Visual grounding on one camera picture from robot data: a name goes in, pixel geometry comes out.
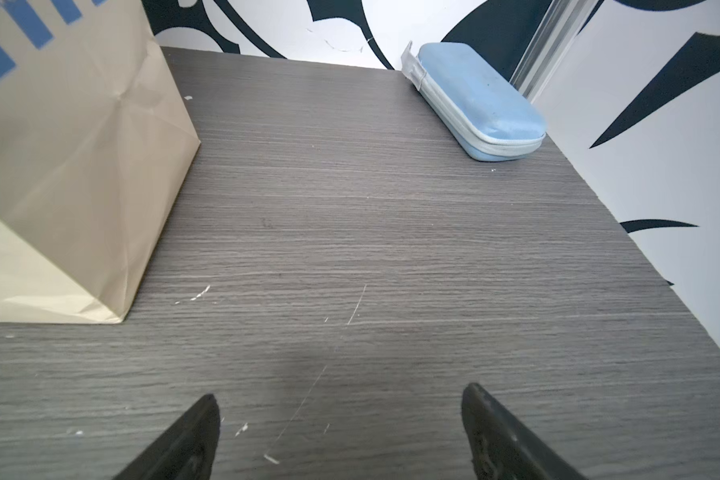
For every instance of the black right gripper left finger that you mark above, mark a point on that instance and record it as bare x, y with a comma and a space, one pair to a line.
186, 450

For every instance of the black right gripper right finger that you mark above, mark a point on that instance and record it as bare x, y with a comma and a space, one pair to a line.
502, 446

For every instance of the checkered paper bag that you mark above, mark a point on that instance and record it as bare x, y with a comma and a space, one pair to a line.
95, 143

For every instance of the light blue case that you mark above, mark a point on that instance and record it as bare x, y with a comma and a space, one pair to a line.
488, 117

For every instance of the aluminium cage frame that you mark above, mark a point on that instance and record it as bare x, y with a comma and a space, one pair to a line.
552, 39

